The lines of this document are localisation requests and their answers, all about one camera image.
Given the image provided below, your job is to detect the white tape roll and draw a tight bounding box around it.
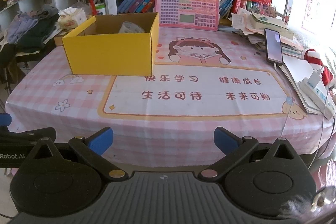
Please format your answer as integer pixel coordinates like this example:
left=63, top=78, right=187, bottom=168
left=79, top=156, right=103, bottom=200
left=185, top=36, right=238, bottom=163
left=118, top=21, right=145, bottom=34

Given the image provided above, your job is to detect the pink cartoon tablecloth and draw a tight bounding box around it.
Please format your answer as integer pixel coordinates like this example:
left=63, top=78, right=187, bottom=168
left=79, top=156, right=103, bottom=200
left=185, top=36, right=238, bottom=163
left=6, top=28, right=335, bottom=167

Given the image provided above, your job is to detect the pile of dark clothes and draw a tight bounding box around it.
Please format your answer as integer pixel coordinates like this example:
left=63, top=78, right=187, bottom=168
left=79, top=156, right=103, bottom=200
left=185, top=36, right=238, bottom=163
left=1, top=4, right=60, bottom=66

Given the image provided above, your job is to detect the white power strip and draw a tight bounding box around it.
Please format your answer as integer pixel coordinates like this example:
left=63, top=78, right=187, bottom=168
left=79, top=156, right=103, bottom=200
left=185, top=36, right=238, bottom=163
left=298, top=67, right=335, bottom=120

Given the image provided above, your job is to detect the yellow cardboard box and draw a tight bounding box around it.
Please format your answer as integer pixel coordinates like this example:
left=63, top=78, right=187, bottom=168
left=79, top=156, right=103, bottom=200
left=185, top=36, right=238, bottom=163
left=63, top=13, right=159, bottom=76

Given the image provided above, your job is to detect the black smartphone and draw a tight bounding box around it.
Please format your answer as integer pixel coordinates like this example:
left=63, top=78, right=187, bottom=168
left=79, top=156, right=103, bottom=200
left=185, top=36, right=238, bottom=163
left=264, top=28, right=283, bottom=65

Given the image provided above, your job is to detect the white tissue pack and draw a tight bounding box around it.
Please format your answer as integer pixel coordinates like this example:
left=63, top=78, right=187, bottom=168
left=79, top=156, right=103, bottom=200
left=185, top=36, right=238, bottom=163
left=58, top=7, right=87, bottom=30

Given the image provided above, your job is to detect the red white striped cloth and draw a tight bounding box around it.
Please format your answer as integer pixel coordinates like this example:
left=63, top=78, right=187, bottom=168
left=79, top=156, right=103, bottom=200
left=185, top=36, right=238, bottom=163
left=301, top=48, right=334, bottom=87

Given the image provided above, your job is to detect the pile of papers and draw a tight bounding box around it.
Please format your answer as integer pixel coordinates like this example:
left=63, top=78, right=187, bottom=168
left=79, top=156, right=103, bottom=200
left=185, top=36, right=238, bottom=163
left=230, top=8, right=303, bottom=58

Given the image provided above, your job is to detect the red book box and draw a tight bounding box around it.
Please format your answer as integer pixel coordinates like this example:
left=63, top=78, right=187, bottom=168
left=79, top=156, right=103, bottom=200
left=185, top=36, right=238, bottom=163
left=231, top=0, right=272, bottom=15

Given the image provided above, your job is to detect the pink toy keyboard tablet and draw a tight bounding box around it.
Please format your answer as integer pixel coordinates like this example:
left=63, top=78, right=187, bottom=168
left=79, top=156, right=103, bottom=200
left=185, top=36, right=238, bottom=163
left=154, top=0, right=219, bottom=31

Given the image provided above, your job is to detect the white charging cable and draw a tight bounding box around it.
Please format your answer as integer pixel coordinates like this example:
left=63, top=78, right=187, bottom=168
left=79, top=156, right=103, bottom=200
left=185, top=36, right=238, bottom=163
left=273, top=63, right=293, bottom=140

